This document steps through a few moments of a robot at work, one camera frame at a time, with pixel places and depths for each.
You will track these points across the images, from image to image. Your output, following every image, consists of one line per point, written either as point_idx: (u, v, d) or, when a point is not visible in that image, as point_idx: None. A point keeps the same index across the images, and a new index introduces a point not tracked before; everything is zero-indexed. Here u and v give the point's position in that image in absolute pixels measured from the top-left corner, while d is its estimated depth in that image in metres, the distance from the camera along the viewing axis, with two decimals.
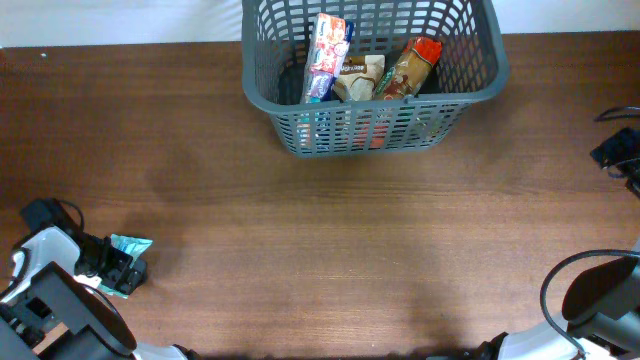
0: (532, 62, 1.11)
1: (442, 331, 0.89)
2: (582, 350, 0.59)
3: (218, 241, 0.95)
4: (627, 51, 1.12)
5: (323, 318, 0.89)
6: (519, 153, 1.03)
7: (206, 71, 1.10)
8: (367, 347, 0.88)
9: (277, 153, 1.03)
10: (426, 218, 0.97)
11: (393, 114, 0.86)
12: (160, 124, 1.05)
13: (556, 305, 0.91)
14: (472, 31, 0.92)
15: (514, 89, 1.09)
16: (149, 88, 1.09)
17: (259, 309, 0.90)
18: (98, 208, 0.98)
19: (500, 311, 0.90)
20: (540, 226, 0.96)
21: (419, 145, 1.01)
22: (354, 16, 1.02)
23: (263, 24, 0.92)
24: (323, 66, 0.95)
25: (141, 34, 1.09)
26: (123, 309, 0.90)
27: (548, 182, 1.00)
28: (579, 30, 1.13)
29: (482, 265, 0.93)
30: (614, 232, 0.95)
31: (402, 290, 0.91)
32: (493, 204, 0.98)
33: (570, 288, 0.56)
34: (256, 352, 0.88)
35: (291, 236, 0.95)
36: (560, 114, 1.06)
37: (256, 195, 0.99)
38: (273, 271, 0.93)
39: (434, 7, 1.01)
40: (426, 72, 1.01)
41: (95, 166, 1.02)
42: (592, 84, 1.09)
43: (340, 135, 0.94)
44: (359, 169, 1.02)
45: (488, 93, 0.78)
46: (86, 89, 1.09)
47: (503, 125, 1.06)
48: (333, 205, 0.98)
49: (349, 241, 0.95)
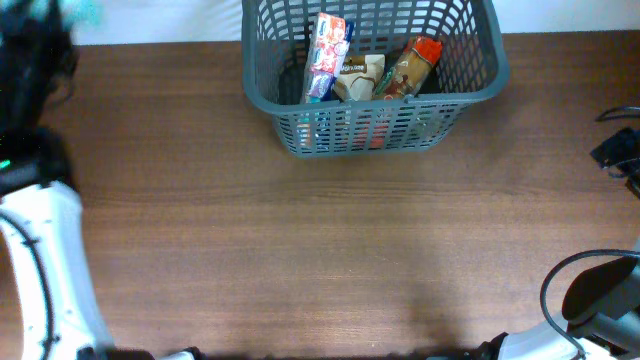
0: (533, 61, 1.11)
1: (441, 331, 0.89)
2: (582, 350, 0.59)
3: (218, 241, 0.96)
4: (628, 50, 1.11)
5: (323, 318, 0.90)
6: (520, 153, 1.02)
7: (206, 71, 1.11)
8: (367, 346, 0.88)
9: (277, 153, 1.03)
10: (426, 218, 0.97)
11: (393, 114, 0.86)
12: (161, 124, 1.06)
13: (556, 305, 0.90)
14: (472, 31, 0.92)
15: (514, 88, 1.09)
16: (151, 88, 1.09)
17: (259, 309, 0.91)
18: (100, 208, 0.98)
19: (500, 312, 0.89)
20: (540, 226, 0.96)
21: (419, 145, 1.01)
22: (354, 16, 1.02)
23: (263, 24, 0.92)
24: (323, 66, 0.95)
25: (142, 34, 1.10)
26: (125, 308, 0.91)
27: (549, 182, 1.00)
28: (579, 29, 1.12)
29: (482, 266, 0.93)
30: (614, 231, 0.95)
31: (402, 290, 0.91)
32: (493, 204, 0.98)
33: (570, 288, 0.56)
34: (256, 351, 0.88)
35: (291, 236, 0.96)
36: (561, 113, 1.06)
37: (257, 195, 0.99)
38: (273, 271, 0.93)
39: (435, 7, 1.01)
40: (426, 72, 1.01)
41: (97, 165, 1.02)
42: (593, 82, 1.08)
43: (340, 135, 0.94)
44: (358, 168, 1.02)
45: (489, 93, 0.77)
46: (88, 89, 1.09)
47: (504, 124, 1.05)
48: (333, 205, 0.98)
49: (349, 241, 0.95)
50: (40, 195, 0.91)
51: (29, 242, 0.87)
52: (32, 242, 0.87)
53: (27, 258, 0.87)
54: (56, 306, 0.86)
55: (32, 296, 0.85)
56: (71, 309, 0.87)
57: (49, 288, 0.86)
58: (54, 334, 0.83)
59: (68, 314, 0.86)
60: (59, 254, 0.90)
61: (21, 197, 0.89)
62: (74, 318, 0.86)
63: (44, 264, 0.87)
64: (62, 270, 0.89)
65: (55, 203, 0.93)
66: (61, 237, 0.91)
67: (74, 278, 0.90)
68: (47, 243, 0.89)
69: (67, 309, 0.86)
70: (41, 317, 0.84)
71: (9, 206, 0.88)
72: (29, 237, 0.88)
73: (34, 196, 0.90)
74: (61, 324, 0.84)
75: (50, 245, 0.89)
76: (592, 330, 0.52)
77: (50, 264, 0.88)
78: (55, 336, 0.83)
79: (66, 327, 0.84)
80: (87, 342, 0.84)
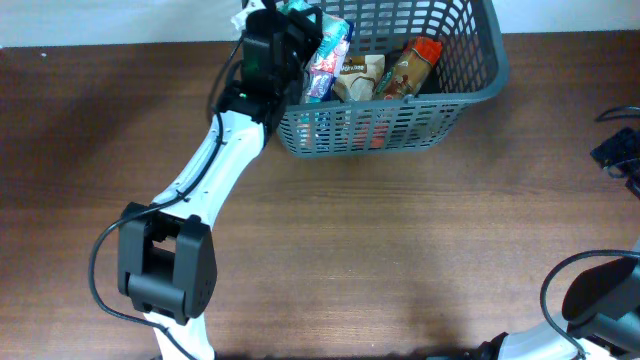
0: (533, 61, 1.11)
1: (442, 331, 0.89)
2: (582, 350, 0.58)
3: (218, 240, 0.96)
4: (627, 49, 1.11)
5: (323, 318, 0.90)
6: (520, 153, 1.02)
7: (207, 71, 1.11)
8: (367, 347, 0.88)
9: (277, 154, 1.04)
10: (426, 218, 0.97)
11: (393, 114, 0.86)
12: (162, 124, 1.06)
13: (556, 305, 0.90)
14: (472, 31, 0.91)
15: (514, 88, 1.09)
16: (151, 88, 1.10)
17: (259, 309, 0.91)
18: (99, 207, 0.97)
19: (500, 312, 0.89)
20: (540, 226, 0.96)
21: (419, 145, 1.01)
22: (354, 16, 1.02)
23: None
24: (323, 66, 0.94)
25: (143, 33, 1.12)
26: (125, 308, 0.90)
27: (549, 182, 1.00)
28: (578, 29, 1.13)
29: (482, 265, 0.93)
30: (615, 231, 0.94)
31: (402, 290, 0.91)
32: (493, 204, 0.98)
33: (569, 289, 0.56)
34: (256, 352, 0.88)
35: (290, 236, 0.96)
36: (561, 112, 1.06)
37: (257, 195, 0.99)
38: (273, 271, 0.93)
39: (434, 7, 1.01)
40: (426, 72, 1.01)
41: (96, 164, 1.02)
42: (594, 82, 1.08)
43: (340, 135, 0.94)
44: (359, 168, 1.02)
45: (489, 93, 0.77)
46: (88, 88, 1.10)
47: (504, 123, 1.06)
48: (333, 204, 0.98)
49: (348, 241, 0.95)
50: (249, 125, 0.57)
51: (218, 140, 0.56)
52: (218, 142, 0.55)
53: (200, 151, 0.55)
54: (201, 181, 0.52)
55: (190, 168, 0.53)
56: (210, 193, 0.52)
57: (213, 166, 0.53)
58: (186, 192, 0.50)
59: (204, 196, 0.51)
60: (232, 170, 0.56)
61: (238, 114, 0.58)
62: (207, 207, 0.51)
63: (217, 161, 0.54)
64: (220, 184, 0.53)
65: (254, 147, 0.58)
66: (241, 154, 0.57)
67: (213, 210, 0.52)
68: (232, 156, 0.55)
69: (205, 189, 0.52)
70: (179, 184, 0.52)
71: (230, 115, 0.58)
72: (223, 133, 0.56)
73: (246, 123, 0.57)
74: (196, 196, 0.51)
75: (235, 153, 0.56)
76: (592, 330, 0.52)
77: (224, 165, 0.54)
78: (187, 196, 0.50)
79: (200, 205, 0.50)
80: (201, 218, 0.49)
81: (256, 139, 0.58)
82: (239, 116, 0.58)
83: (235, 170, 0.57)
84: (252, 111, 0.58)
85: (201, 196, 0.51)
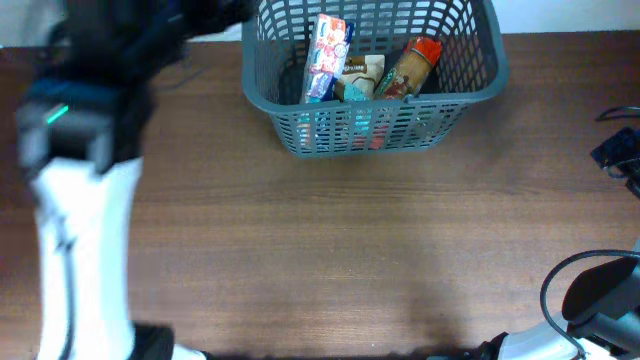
0: (534, 61, 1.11)
1: (442, 330, 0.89)
2: (582, 350, 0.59)
3: (218, 240, 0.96)
4: (627, 50, 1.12)
5: (323, 318, 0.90)
6: (519, 153, 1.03)
7: None
8: (367, 346, 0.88)
9: (277, 154, 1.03)
10: (426, 218, 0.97)
11: (393, 114, 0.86)
12: None
13: (556, 305, 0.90)
14: (472, 31, 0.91)
15: (514, 88, 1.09)
16: None
17: (259, 309, 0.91)
18: None
19: (500, 311, 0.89)
20: (539, 226, 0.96)
21: (419, 145, 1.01)
22: (354, 16, 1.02)
23: (263, 24, 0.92)
24: (323, 67, 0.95)
25: None
26: None
27: (549, 182, 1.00)
28: (579, 30, 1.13)
29: (482, 266, 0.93)
30: (614, 232, 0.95)
31: (402, 290, 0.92)
32: (493, 204, 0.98)
33: (569, 290, 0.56)
34: (256, 352, 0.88)
35: (291, 236, 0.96)
36: (561, 113, 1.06)
37: (257, 195, 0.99)
38: (273, 271, 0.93)
39: (434, 7, 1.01)
40: (426, 72, 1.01)
41: None
42: (594, 82, 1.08)
43: (340, 135, 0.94)
44: (358, 168, 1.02)
45: (489, 93, 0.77)
46: None
47: (504, 124, 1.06)
48: (334, 204, 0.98)
49: (348, 241, 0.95)
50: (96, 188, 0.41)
51: (66, 255, 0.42)
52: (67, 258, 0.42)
53: (52, 283, 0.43)
54: (76, 325, 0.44)
55: (53, 312, 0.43)
56: (100, 329, 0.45)
57: (79, 299, 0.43)
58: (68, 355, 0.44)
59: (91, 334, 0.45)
60: (103, 259, 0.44)
61: (62, 166, 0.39)
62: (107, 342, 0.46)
63: (77, 287, 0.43)
64: (97, 298, 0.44)
65: (119, 189, 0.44)
66: (103, 214, 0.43)
67: (111, 320, 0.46)
68: (93, 255, 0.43)
69: (89, 328, 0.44)
70: (55, 336, 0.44)
71: (48, 185, 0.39)
72: (66, 242, 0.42)
73: (81, 184, 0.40)
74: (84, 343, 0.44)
75: (96, 251, 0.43)
76: (593, 330, 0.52)
77: (88, 286, 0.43)
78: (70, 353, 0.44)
79: (95, 348, 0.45)
80: None
81: (121, 166, 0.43)
82: (66, 170, 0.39)
83: (110, 240, 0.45)
84: (94, 130, 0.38)
85: (86, 330, 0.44)
